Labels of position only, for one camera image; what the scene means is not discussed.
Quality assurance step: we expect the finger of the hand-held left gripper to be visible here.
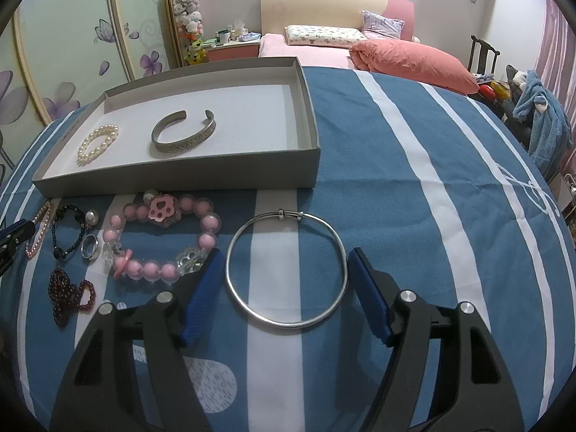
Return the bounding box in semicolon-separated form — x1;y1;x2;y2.
0;219;36;276

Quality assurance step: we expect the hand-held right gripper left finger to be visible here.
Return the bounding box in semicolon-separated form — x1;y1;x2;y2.
49;248;226;432

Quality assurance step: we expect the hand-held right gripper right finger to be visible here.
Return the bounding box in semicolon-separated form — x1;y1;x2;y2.
347;247;526;432

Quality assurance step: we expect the black bead bracelet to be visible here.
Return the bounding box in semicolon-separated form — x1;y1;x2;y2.
51;204;87;261

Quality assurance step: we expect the dark red bead bracelet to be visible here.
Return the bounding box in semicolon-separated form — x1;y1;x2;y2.
49;267;96;328

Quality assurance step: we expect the silver ring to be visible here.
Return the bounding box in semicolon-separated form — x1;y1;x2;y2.
81;234;99;262

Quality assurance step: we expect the pink bead paw charm bracelet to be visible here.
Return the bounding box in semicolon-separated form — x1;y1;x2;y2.
103;191;222;285

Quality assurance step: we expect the thin silver bangle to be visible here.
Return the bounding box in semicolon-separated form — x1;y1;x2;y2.
226;209;349;329

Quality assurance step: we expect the grey cardboard box tray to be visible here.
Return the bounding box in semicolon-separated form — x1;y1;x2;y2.
32;56;321;198

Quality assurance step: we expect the blue white striped blanket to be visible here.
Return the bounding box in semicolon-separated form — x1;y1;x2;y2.
0;65;576;432

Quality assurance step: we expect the engraved silver cuff bangle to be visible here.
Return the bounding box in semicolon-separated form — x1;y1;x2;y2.
150;109;217;157

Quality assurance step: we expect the floral sliding wardrobe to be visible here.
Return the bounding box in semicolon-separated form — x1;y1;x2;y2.
0;0;181;167

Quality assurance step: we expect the folded pink quilt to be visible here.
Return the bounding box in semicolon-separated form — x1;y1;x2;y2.
348;38;480;95

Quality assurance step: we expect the colourful toys pile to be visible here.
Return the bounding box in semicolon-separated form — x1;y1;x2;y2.
477;80;513;102

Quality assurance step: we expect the pink nightstand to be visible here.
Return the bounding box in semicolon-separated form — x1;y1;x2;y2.
206;38;262;61

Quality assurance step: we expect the blue bathrobe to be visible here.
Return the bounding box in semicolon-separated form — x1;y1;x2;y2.
513;69;573;176

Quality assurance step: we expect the pink bed sheet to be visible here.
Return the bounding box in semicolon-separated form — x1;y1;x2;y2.
258;33;361;70

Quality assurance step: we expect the white patterned pillow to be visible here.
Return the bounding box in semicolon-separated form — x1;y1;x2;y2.
283;24;367;49

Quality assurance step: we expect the dark wooden chair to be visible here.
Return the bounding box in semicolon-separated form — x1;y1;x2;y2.
468;35;500;75

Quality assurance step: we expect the purple patterned pillow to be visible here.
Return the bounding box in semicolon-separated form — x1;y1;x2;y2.
361;10;406;40

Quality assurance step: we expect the cream and pink headboard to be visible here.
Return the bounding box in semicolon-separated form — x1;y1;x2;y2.
260;0;415;41

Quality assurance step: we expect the pink curtain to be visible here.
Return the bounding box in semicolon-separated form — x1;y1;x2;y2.
535;0;576;100

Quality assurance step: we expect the pink pearl bracelet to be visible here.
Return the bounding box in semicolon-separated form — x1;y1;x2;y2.
26;202;54;259

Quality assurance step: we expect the white pearl bracelet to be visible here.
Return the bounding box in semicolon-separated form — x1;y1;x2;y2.
77;125;120;165

